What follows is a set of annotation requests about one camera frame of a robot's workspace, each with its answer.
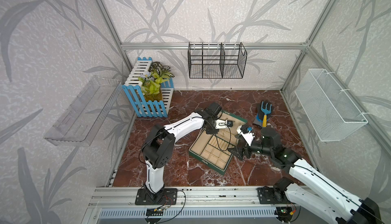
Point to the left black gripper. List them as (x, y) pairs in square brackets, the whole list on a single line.
[(212, 131)]

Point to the black wire wall basket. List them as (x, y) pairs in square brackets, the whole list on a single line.
[(217, 61)]

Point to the white mesh wall basket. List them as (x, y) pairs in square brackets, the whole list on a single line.
[(330, 110)]

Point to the artificial green plant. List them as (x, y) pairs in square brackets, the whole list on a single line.
[(153, 79)]

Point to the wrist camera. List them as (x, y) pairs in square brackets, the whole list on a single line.
[(246, 132), (222, 124)]

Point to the blue yellow garden fork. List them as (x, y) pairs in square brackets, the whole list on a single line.
[(266, 108)]

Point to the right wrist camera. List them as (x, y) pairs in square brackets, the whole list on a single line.
[(246, 132)]

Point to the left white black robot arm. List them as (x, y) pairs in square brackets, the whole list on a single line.
[(158, 149)]

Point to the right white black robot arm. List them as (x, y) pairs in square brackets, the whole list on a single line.
[(326, 200)]

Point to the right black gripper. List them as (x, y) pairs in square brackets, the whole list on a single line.
[(239, 150)]

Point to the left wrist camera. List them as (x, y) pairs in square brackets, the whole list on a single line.
[(222, 124)]

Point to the blue white picket fence planter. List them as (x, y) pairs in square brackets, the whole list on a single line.
[(132, 89)]

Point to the green jewelry box beige lining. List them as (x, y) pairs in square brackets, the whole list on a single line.
[(212, 150)]

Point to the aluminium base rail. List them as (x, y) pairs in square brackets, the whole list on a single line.
[(210, 196)]

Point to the grey black garden glove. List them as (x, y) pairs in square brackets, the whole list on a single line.
[(260, 115)]

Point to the clear acrylic wall shelf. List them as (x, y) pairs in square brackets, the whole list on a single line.
[(82, 120)]

